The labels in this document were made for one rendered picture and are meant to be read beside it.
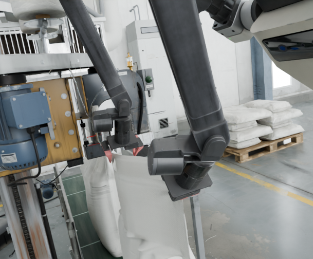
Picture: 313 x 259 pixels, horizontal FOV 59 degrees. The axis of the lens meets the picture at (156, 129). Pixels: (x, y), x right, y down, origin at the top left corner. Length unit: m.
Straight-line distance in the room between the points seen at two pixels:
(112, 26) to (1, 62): 3.54
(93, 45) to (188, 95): 0.47
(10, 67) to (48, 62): 0.13
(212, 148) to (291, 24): 0.40
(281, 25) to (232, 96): 5.83
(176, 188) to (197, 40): 0.33
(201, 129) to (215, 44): 5.89
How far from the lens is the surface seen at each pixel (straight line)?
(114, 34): 4.33
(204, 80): 0.42
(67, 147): 1.12
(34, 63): 0.92
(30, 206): 1.24
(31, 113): 0.84
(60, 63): 0.99
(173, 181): 0.61
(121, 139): 0.96
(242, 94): 6.77
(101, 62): 0.85
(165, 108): 5.02
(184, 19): 0.37
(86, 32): 0.84
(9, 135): 0.91
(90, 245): 1.79
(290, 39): 0.79
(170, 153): 0.50
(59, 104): 1.10
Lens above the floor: 1.32
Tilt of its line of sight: 12 degrees down
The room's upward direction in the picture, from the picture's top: 8 degrees counter-clockwise
